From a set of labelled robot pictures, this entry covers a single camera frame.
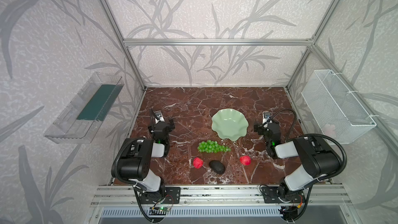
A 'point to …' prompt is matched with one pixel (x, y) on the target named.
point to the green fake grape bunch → (212, 146)
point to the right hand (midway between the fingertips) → (265, 115)
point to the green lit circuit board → (164, 208)
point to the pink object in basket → (329, 130)
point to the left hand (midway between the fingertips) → (162, 113)
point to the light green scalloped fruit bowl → (229, 123)
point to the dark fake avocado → (217, 166)
